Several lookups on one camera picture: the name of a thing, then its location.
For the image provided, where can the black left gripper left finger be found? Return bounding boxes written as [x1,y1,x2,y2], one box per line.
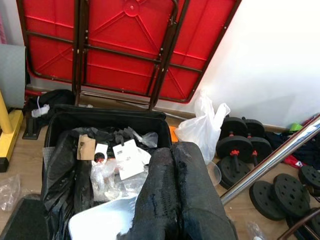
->
[119,147,181,240]

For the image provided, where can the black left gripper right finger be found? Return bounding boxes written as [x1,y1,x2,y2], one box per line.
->
[174,141,238,240]

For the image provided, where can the white handled broom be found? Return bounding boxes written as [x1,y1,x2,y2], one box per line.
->
[219,112,320,206]

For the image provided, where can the black floor mat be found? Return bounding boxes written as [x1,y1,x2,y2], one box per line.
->
[0,193,50,240]

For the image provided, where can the clear plastic cup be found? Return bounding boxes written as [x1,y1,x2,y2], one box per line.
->
[205,160,223,188]

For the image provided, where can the black weight plate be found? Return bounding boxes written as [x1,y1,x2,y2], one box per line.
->
[248,179,289,222]
[216,156,252,190]
[271,173,311,218]
[284,207,320,240]
[298,164,320,189]

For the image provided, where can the large white paper tag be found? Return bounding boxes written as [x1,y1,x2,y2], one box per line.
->
[111,139,151,181]

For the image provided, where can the clear crumpled plastic wrap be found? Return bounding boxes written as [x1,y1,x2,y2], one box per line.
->
[89,159,148,202]

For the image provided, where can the black dumbbell red collars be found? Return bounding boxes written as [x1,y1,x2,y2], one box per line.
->
[215,116,254,173]
[242,117,274,168]

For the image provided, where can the clear plastic film scrap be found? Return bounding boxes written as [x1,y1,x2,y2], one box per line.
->
[136,131,160,149]

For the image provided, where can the clear plastic wrapper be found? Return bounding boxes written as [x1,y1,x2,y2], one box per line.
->
[0,174,23,213]
[245,221,269,240]

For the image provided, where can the orange object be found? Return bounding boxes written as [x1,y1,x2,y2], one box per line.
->
[168,125,180,145]

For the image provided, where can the white plastic bag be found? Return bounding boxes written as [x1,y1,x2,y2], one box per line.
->
[174,89,231,166]

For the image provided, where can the small white tag black circle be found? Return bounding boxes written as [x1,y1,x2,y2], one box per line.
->
[93,143,109,166]

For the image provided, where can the brown paper tag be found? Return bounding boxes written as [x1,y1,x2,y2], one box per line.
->
[76,134,98,161]

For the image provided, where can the black fabric bin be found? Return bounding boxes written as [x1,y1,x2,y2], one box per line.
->
[43,104,174,240]

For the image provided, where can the dark clothes pile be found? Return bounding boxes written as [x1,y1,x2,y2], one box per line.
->
[264,129,320,169]

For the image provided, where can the green object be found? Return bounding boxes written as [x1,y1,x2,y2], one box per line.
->
[289,121,305,133]

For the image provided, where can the black bag with white tag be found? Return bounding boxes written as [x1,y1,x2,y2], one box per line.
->
[24,88,76,120]

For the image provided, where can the grey folded mat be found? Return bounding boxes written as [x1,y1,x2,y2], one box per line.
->
[0,43,28,109]

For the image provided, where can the pink foam mat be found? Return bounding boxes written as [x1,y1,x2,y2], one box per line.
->
[0,0,6,45]

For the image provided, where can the red folding table dark frame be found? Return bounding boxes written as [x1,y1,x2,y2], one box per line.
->
[16,0,244,104]

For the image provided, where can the yellow tubular exercise frame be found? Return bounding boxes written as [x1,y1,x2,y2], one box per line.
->
[0,89,25,173]

